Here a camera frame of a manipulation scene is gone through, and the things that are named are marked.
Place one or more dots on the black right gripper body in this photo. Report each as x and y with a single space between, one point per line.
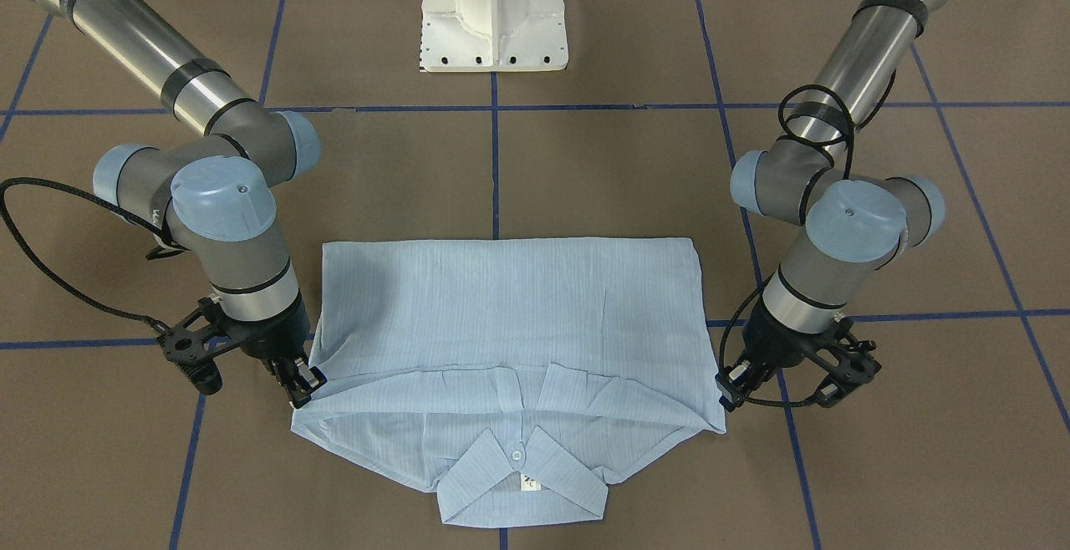
280 335

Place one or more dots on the light blue button-up shirt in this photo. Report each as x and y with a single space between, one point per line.
517 380

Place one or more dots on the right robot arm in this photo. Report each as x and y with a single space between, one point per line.
211 196

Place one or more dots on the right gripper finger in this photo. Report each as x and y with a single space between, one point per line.
301 380

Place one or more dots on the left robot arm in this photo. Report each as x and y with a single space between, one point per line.
849 226

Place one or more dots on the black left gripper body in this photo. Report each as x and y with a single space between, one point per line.
765 335

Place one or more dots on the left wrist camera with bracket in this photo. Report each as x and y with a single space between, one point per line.
847 360

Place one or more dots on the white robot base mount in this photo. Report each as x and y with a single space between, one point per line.
493 36

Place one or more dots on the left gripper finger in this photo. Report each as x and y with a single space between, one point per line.
732 383

